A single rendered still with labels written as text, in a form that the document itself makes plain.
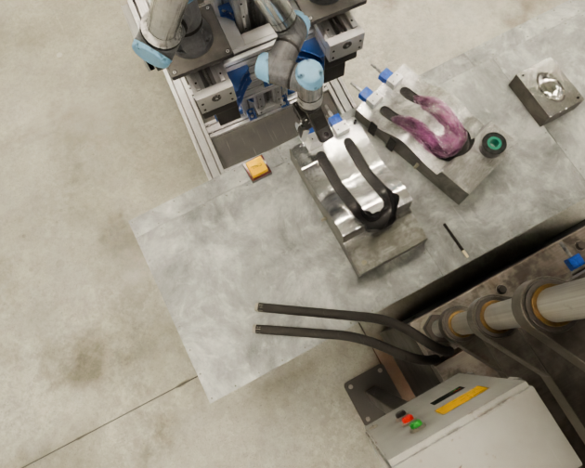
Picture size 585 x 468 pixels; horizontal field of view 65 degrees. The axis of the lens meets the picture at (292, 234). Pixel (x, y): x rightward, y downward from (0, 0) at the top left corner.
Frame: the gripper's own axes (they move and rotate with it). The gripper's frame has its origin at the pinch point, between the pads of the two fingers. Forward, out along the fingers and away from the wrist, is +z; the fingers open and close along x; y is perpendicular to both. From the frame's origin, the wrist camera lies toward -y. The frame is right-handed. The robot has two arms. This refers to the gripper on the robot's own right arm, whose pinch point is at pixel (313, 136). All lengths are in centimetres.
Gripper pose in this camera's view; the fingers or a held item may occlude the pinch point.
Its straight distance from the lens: 159.2
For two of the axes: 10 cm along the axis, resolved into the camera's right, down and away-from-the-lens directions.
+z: 0.4, 2.5, 9.7
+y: -4.7, -8.5, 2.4
